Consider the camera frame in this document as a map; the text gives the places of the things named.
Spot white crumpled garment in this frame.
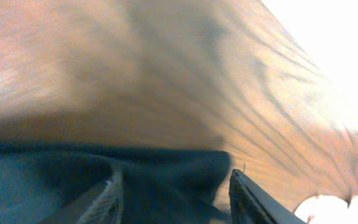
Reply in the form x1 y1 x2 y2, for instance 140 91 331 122
294 195 358 224

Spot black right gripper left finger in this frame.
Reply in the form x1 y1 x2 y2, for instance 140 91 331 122
40 166 124 224

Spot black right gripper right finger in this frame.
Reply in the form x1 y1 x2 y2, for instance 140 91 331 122
229 169 306 224

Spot black leggings with red waistband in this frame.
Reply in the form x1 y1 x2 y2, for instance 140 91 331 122
0 141 231 223

